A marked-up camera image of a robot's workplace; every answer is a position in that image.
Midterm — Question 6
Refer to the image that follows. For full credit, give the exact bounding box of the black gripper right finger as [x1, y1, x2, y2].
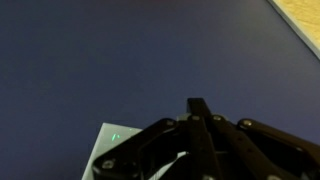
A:
[199, 97, 320, 180]

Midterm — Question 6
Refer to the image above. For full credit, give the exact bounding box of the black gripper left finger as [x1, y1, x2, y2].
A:
[92, 97, 218, 180]

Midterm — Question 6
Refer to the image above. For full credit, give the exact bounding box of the white light switch plate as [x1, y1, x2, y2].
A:
[81, 122, 188, 180]

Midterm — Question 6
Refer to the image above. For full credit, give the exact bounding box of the white baseboard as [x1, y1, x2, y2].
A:
[266, 0, 320, 61]

